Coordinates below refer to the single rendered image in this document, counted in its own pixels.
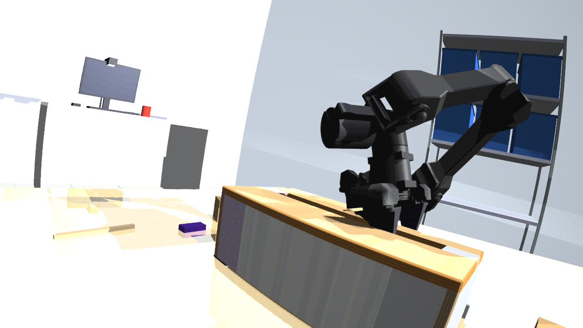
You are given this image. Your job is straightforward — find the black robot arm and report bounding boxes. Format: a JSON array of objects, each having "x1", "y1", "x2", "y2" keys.
[{"x1": 320, "y1": 64, "x2": 532, "y2": 213}]

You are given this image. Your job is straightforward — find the small purple block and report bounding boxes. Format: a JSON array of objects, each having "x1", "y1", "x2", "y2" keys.
[{"x1": 179, "y1": 222, "x2": 206, "y2": 233}]

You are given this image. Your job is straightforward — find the long cream bar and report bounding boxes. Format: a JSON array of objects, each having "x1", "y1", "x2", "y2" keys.
[{"x1": 53, "y1": 224, "x2": 135, "y2": 240}]

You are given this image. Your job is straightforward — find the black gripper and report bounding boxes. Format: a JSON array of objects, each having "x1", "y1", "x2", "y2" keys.
[{"x1": 346, "y1": 145, "x2": 431, "y2": 234}]

